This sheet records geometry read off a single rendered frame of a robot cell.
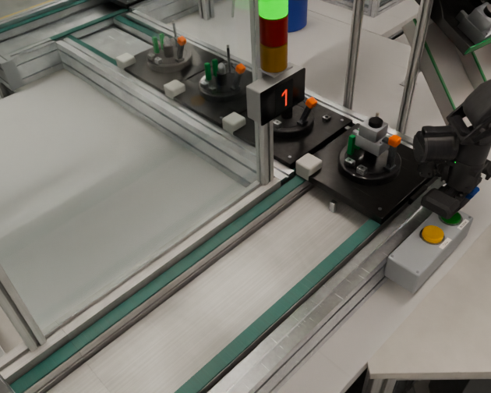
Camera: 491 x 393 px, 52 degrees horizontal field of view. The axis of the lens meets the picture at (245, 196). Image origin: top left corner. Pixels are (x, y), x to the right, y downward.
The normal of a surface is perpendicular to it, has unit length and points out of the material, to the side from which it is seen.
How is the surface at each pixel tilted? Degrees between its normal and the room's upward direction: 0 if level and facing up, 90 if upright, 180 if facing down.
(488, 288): 0
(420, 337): 0
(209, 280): 0
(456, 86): 45
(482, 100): 56
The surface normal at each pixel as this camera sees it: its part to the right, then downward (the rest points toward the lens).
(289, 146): -0.05, -0.73
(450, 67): 0.37, -0.12
